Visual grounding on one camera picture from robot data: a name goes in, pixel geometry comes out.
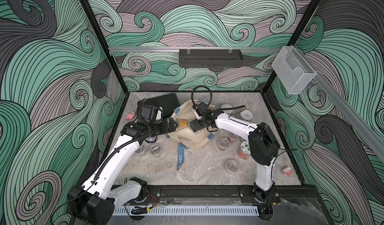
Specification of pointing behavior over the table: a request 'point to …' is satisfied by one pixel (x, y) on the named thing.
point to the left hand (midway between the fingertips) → (170, 125)
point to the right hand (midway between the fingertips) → (197, 123)
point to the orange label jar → (181, 123)
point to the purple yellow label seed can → (151, 140)
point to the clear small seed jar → (231, 166)
